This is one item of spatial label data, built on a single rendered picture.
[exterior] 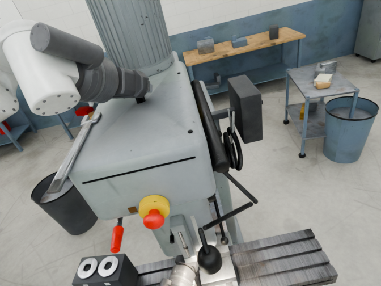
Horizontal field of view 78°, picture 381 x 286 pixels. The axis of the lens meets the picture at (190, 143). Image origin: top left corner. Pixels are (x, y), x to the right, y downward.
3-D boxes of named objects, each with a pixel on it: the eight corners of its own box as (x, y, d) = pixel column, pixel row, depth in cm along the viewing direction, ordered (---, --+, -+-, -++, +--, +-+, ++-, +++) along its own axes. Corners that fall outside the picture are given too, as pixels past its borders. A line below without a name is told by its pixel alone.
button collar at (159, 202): (173, 218, 48) (165, 199, 44) (144, 224, 48) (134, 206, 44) (172, 210, 49) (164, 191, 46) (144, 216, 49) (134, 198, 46)
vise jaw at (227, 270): (236, 281, 101) (236, 276, 98) (202, 288, 101) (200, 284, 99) (233, 266, 106) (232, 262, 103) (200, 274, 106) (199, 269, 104)
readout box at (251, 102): (266, 139, 95) (265, 92, 82) (244, 144, 95) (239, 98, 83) (250, 116, 111) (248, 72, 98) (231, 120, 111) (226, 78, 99)
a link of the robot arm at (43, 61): (82, 120, 42) (16, 120, 32) (57, 69, 43) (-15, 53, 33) (127, 84, 38) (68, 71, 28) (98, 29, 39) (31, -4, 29)
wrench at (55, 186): (66, 191, 36) (63, 187, 36) (42, 196, 36) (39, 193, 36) (102, 114, 56) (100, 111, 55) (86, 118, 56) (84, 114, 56)
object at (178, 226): (197, 261, 79) (183, 224, 67) (185, 263, 79) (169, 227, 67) (195, 249, 83) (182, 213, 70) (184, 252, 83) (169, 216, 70)
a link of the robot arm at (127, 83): (102, 108, 55) (58, 106, 44) (101, 66, 54) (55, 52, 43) (150, 108, 50) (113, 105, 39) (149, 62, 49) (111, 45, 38)
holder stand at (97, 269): (133, 298, 110) (117, 279, 99) (90, 301, 113) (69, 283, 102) (138, 271, 120) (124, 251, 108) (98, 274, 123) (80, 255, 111)
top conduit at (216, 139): (231, 171, 49) (229, 159, 47) (211, 176, 49) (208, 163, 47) (200, 87, 85) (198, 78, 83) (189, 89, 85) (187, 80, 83)
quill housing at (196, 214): (220, 249, 84) (205, 189, 65) (164, 261, 85) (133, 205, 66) (211, 206, 99) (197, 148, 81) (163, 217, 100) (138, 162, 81)
